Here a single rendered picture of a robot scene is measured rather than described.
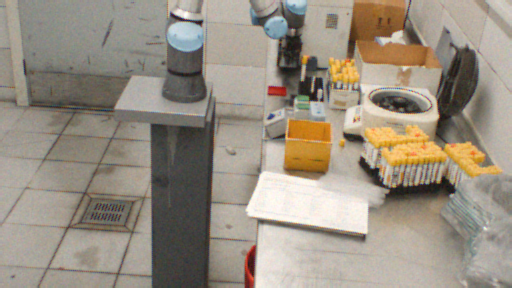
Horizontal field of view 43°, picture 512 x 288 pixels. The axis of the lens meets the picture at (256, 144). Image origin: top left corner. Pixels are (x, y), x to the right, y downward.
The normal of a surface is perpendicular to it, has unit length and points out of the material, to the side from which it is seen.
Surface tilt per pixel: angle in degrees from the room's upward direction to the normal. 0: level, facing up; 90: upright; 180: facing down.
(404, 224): 0
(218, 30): 90
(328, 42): 90
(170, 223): 90
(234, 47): 90
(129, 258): 0
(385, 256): 0
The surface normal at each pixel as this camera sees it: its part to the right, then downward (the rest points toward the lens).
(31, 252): 0.07, -0.88
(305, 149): -0.09, 0.46
